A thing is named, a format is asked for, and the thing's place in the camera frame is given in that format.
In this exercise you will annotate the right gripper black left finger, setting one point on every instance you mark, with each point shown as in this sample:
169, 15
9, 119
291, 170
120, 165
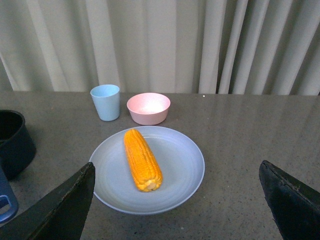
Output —
60, 215

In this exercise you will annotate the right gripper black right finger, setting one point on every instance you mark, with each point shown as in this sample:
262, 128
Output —
294, 205

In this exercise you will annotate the yellow corn cob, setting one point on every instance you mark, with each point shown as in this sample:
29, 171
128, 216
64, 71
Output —
145, 170

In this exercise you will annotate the dark blue saucepan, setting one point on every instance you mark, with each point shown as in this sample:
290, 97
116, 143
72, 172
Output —
17, 151

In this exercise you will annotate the light blue plate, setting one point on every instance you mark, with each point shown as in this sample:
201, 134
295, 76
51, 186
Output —
180, 160

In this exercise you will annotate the light blue cup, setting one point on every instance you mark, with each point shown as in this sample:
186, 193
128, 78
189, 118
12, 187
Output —
106, 99

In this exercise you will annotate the pink bowl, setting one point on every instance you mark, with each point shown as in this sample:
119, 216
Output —
148, 108

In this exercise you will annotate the white curtain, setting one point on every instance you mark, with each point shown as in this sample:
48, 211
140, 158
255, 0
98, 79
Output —
168, 46

